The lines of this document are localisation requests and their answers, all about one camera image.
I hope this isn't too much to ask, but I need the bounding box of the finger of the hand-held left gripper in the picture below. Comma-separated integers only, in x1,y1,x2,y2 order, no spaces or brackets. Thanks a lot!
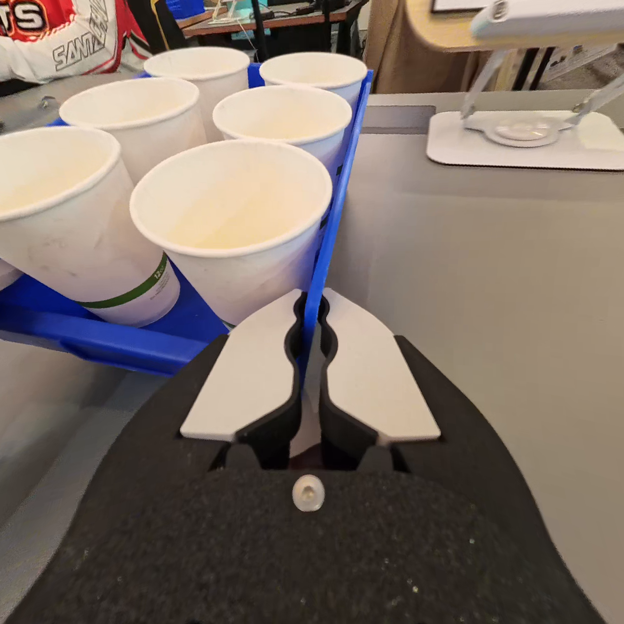
0,258,24,292

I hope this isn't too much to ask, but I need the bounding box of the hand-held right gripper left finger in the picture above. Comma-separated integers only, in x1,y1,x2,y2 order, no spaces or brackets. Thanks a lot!
179,289,307,471

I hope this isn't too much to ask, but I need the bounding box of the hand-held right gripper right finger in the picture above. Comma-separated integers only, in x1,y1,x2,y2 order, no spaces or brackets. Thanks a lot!
317,288,442,471

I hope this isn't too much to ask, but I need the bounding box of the set of white paper cups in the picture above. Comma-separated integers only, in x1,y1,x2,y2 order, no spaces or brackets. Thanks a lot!
0,46,369,328

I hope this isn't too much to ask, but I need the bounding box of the blue plastic bin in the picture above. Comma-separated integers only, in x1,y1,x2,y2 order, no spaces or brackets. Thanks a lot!
0,63,374,400

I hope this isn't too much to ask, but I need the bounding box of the instruction sheet on stand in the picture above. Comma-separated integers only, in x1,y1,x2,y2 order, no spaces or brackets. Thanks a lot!
425,0,624,171

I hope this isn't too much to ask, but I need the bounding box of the tan cardboard box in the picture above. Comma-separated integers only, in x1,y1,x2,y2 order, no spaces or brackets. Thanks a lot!
363,0,493,94

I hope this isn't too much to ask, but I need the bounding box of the dark desk wooden top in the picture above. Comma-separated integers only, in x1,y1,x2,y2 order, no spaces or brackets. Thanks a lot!
178,0,369,61

